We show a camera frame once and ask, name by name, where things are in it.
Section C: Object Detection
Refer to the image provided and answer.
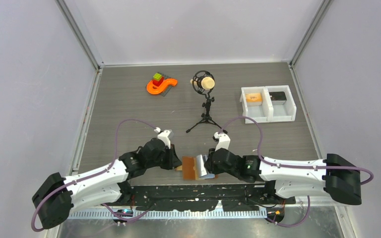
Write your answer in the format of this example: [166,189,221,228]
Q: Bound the brown card holder wallet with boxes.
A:
[175,156,218,180]

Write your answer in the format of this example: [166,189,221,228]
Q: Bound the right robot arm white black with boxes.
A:
[204,148,362,205]

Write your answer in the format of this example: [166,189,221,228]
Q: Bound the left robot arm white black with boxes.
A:
[31,138,182,232]

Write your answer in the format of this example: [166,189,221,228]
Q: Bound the orange card in box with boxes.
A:
[245,93,263,103]

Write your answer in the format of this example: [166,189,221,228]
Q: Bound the orange curved plastic piece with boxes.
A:
[146,78,178,95]

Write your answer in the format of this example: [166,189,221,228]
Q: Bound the red toy block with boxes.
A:
[152,80,164,87]

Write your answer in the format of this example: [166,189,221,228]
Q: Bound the white two-compartment box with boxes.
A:
[240,85,297,124]

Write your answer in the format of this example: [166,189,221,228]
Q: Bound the green toy block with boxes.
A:
[152,73,164,82]

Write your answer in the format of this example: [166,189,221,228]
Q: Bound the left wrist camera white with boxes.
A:
[154,127,174,149]

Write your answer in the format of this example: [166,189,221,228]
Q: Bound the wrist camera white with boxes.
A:
[154,127,174,149]
[213,132,231,151]

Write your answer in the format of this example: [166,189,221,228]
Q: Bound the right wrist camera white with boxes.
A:
[213,132,231,151]

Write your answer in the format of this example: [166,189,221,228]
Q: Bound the aluminium front rail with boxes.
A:
[50,185,349,220]

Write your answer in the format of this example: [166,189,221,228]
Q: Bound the grey toy base plate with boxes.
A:
[152,72,173,97]

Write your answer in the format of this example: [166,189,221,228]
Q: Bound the beige microphone in shock mount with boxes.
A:
[190,70,215,97]

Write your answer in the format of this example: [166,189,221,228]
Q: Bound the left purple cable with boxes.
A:
[31,119,160,233]

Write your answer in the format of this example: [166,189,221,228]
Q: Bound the purple cable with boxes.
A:
[221,116,374,228]
[31,119,160,233]

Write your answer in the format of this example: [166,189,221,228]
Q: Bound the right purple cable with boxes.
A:
[221,116,374,228]

